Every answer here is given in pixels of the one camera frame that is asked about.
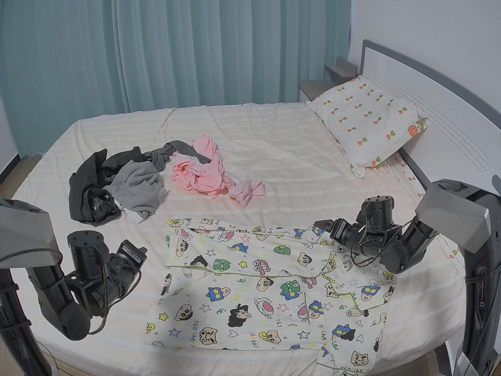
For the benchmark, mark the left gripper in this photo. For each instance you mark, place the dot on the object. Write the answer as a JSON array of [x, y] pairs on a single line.
[[119, 284]]

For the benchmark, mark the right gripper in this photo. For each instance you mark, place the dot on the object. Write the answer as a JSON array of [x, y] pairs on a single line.
[[346, 231]]

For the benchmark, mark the white printed pyjama top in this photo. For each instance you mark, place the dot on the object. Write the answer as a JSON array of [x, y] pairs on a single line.
[[250, 288]]

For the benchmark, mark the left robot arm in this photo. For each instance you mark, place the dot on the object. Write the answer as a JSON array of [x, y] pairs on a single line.
[[23, 225]]

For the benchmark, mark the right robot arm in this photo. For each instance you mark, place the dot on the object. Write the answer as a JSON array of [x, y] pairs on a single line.
[[454, 210]]

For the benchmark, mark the bed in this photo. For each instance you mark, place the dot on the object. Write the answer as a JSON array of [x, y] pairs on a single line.
[[293, 151]]

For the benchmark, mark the pile of clothes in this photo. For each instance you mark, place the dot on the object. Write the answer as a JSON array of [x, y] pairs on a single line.
[[137, 184]]

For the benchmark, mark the white printed pillow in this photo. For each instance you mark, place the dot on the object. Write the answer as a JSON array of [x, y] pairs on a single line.
[[368, 120]]

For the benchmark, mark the pink garment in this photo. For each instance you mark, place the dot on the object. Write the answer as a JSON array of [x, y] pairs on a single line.
[[203, 174]]

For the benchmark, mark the grey bedside table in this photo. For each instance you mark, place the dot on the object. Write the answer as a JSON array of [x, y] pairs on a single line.
[[315, 89]]

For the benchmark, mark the blue-green curtain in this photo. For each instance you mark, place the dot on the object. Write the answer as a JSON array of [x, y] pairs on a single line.
[[176, 41]]

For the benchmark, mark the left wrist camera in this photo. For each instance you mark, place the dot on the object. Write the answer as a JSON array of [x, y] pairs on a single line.
[[132, 253]]

